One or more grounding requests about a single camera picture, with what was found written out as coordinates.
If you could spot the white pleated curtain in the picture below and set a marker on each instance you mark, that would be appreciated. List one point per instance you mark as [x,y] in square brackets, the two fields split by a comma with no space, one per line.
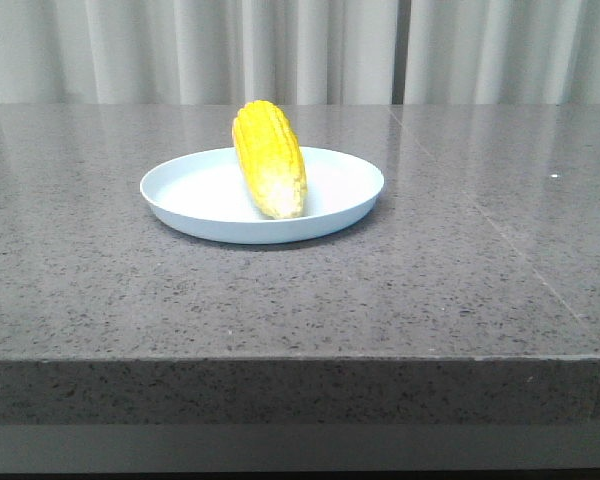
[300,52]

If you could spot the yellow corn cob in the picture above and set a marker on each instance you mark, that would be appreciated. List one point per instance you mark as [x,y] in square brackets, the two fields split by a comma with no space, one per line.
[270,159]

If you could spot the light blue round plate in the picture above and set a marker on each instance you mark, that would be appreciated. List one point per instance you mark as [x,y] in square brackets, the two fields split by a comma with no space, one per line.
[204,195]

